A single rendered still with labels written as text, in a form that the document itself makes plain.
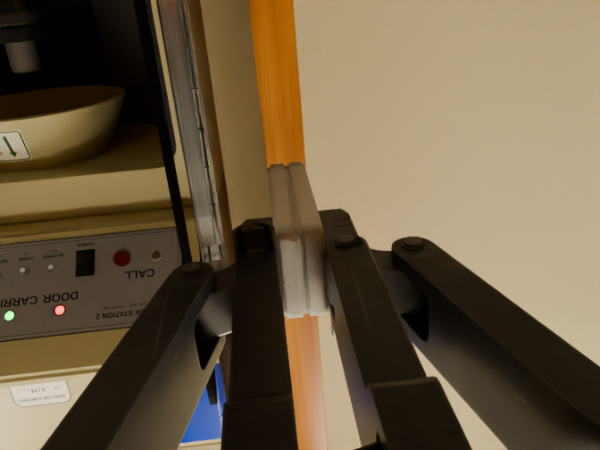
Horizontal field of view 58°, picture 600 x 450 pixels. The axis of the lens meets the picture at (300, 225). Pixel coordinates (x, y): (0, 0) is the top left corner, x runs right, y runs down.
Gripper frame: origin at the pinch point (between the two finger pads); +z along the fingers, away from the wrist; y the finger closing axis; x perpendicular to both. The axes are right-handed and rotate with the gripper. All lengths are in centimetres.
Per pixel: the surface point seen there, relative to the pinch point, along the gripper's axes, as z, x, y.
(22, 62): 39.2, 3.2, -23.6
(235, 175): 74, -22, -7
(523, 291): 73, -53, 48
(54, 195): 30.6, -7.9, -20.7
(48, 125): 32.9, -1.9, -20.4
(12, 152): 33.0, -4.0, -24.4
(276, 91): 21.5, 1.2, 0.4
